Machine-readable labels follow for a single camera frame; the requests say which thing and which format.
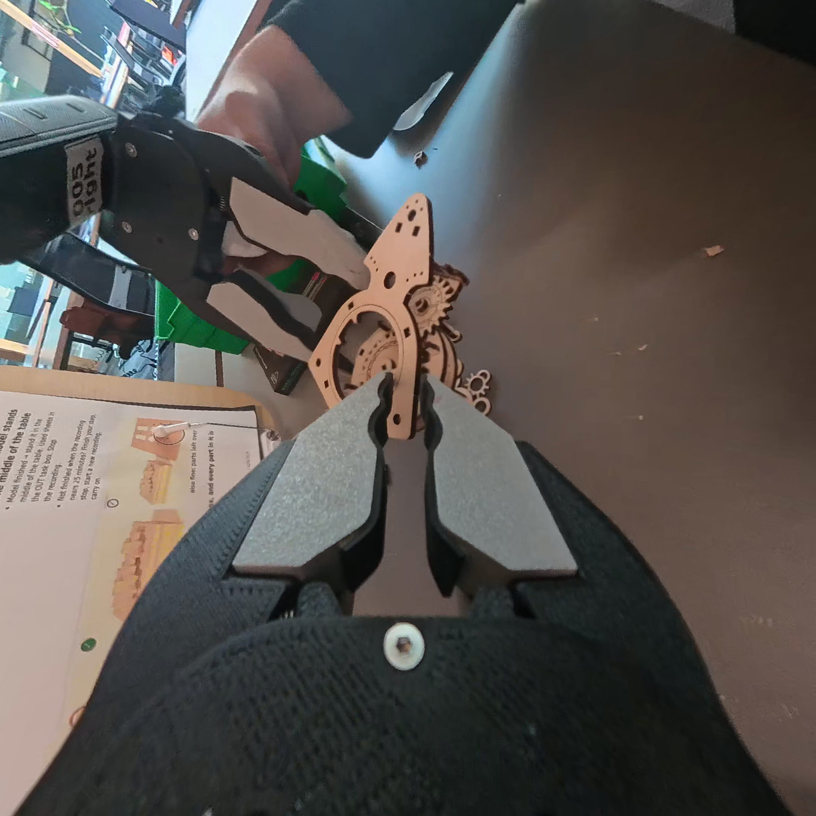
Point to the black model kit box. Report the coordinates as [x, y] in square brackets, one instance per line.
[280, 376]

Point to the green plastic bin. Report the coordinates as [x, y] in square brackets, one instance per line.
[191, 331]

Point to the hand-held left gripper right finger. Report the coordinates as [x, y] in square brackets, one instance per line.
[503, 497]

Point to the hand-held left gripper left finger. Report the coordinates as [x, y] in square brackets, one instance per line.
[312, 497]

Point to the instruction sheet on stand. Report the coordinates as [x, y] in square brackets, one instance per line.
[95, 510]

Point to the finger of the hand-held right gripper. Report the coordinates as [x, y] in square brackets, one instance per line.
[255, 319]
[274, 217]

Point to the wooden gear model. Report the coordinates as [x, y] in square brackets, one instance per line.
[440, 306]

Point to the person's right hand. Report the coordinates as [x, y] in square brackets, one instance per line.
[268, 89]

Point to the white paper sheet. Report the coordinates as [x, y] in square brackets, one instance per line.
[421, 105]

